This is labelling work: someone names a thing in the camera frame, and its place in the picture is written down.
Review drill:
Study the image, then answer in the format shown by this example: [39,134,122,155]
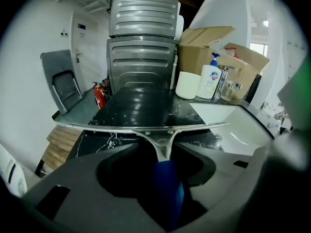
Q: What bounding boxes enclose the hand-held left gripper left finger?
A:
[21,141,169,233]

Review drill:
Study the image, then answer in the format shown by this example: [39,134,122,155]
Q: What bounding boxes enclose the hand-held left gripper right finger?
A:
[170,139,276,231]

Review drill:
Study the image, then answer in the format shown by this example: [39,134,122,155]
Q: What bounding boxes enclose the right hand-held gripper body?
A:
[263,54,311,172]

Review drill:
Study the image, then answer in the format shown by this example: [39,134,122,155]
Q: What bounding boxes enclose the blue-handled metal squeegee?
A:
[54,119,231,231]

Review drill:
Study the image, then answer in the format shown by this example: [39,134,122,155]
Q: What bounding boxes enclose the white marble-pattern cabinet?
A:
[257,100,293,136]

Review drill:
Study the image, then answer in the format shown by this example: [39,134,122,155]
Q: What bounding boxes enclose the wooden steps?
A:
[39,124,84,172]

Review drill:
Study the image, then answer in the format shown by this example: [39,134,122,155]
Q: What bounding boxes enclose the white sink basin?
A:
[189,101,276,157]

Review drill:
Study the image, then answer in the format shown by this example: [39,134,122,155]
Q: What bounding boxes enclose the small clear glass bottle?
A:
[220,80,235,102]

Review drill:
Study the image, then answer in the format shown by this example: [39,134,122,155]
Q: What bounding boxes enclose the chrome faucet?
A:
[210,65,243,103]

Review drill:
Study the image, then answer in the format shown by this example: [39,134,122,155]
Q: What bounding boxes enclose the black marble-top table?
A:
[66,86,259,160]

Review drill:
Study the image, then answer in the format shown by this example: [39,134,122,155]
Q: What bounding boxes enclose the red and white round item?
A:
[224,47,238,58]

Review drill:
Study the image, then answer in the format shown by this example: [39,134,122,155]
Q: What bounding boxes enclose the white soap bottle blue pump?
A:
[196,52,223,100]

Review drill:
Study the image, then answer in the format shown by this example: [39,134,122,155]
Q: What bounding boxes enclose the white cylindrical cup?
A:
[175,71,202,100]

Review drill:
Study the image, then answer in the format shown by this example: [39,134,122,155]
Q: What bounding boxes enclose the open cardboard box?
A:
[176,26,271,102]

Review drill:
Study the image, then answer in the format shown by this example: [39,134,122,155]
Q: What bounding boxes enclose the white door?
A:
[70,10,110,95]

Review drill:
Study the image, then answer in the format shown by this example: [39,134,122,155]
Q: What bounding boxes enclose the white rounded appliance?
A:
[175,1,185,41]

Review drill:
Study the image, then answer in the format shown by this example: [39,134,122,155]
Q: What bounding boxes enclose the white drain hose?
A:
[170,54,179,91]

